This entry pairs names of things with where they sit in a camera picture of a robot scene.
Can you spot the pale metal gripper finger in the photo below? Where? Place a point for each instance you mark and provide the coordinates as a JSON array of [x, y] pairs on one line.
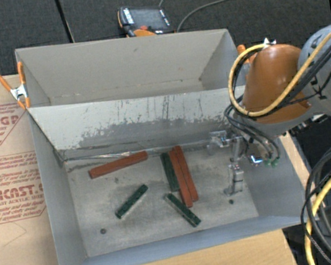
[[219, 142], [237, 179]]

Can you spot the red-brown flat block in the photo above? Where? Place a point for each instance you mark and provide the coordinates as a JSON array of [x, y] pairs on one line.
[[187, 175], [181, 179], [117, 165]]

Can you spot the dark green flat block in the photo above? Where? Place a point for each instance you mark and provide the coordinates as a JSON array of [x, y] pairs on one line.
[[183, 210], [169, 172], [131, 201]]

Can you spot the grey metal bin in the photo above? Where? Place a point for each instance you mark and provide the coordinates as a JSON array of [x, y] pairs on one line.
[[138, 117]]

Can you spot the brown cardboard board red print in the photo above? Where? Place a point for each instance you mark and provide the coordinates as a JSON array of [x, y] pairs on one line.
[[20, 241]]

